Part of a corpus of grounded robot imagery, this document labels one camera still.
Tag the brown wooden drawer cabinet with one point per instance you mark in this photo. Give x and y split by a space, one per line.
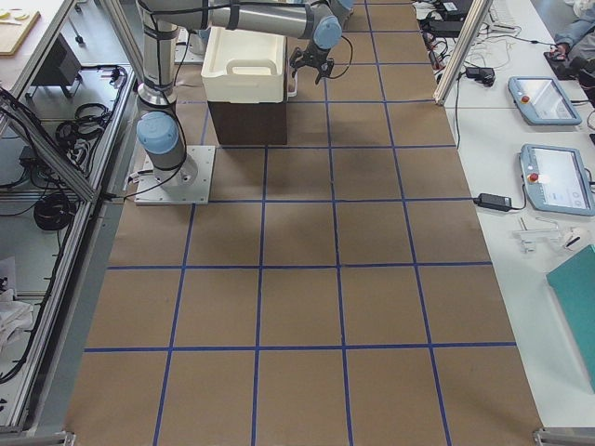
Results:
249 124

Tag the near blue teach pendant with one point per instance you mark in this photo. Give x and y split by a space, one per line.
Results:
555 180

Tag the far blue teach pendant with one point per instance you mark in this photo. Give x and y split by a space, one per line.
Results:
542 101

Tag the white drawer handle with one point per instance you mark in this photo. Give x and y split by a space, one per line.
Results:
292 86

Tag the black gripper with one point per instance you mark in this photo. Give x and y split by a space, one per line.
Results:
312 57

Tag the white plastic tray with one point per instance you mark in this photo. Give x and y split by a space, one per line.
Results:
244 67

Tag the black power adapter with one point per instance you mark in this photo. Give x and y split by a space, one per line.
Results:
493 202

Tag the blue teach pendant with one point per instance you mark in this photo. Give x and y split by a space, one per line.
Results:
542 101
555 180

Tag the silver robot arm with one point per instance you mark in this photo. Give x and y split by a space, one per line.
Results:
159 132

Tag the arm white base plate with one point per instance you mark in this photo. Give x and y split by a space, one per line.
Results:
191 184

